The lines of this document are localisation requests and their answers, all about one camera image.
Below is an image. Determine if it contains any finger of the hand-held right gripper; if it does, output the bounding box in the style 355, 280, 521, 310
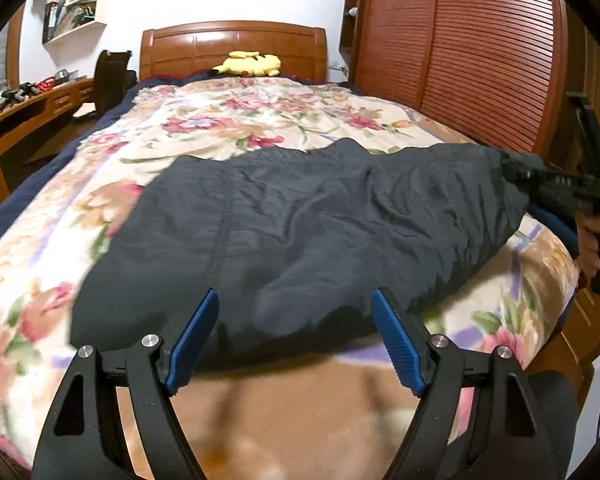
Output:
500, 157, 540, 192

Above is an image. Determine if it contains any floral blanket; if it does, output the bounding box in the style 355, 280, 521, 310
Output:
0, 77, 582, 480

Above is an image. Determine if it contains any white wall shelf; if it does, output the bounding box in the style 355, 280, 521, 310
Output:
40, 0, 119, 44

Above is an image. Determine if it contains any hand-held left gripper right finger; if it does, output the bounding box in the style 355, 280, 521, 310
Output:
371, 287, 552, 480

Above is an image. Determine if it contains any dark blue bed sheet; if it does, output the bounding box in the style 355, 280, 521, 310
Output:
0, 77, 201, 243

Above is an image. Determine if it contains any yellow plush toy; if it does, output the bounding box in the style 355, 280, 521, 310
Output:
211, 50, 282, 79

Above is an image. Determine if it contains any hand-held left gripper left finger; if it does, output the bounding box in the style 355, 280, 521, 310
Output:
30, 287, 220, 480

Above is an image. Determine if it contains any wooden slatted wardrobe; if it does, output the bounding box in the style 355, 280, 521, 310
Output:
352, 0, 572, 167

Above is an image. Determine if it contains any black jacket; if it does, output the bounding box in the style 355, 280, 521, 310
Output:
70, 139, 552, 367

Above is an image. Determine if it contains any wooden open shelf unit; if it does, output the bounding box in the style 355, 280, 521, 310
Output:
339, 0, 377, 82

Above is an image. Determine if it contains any wooden bed headboard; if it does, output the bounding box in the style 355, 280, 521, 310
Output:
140, 21, 328, 84

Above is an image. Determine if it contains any dark desk chair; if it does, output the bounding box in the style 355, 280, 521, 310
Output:
72, 50, 139, 124

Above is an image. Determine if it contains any wooden desk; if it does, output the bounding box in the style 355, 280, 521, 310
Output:
0, 75, 97, 227

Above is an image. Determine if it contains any person's right hand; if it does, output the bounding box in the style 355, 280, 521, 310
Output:
576, 209, 600, 287

